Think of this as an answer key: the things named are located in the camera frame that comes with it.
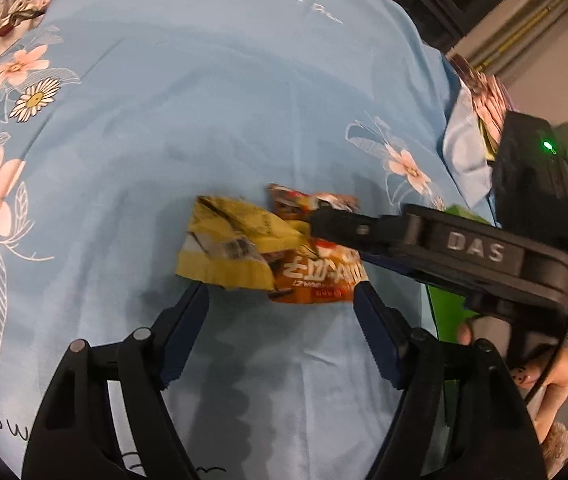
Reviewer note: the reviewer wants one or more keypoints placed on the yellow green snack packet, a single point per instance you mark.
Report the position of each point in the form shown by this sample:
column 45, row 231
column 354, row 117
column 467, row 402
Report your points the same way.
column 234, row 230

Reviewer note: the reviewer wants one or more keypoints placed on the yellow green cloth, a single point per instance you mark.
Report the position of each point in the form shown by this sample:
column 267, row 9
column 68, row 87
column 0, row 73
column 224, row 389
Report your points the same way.
column 489, row 147

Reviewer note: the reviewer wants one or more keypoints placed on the person's right hand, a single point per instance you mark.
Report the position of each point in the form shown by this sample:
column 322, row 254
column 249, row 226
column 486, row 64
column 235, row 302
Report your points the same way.
column 466, row 332

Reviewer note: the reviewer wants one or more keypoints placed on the orange seed snack packet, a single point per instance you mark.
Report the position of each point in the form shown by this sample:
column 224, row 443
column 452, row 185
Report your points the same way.
column 314, row 275

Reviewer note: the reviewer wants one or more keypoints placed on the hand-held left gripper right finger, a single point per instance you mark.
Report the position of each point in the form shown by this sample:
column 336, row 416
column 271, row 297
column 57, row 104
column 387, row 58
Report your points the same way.
column 376, row 330

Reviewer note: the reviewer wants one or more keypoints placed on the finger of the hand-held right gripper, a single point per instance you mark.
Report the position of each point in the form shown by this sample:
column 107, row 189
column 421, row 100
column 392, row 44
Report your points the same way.
column 359, row 230
column 414, row 271

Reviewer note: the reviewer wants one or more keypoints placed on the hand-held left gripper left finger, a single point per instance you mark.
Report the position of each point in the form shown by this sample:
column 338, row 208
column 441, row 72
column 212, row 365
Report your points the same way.
column 189, row 330

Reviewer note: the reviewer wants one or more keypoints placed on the green cardboard box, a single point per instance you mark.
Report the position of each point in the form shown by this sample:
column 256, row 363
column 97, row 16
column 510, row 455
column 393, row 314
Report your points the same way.
column 446, row 317

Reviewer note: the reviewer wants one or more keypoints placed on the brown pink patterned cloth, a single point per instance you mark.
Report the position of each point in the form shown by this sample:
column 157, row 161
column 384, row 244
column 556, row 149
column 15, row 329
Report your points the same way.
column 489, row 95

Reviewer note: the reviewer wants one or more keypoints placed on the person's right forearm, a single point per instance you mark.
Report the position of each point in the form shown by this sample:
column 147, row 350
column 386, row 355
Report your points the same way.
column 559, row 385

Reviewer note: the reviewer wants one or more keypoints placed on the brown fuzzy cloth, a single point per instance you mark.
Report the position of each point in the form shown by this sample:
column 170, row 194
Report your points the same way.
column 556, row 445

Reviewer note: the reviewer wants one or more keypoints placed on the blue floral bedsheet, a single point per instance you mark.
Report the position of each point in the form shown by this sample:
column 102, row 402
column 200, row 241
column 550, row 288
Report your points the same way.
column 189, row 110

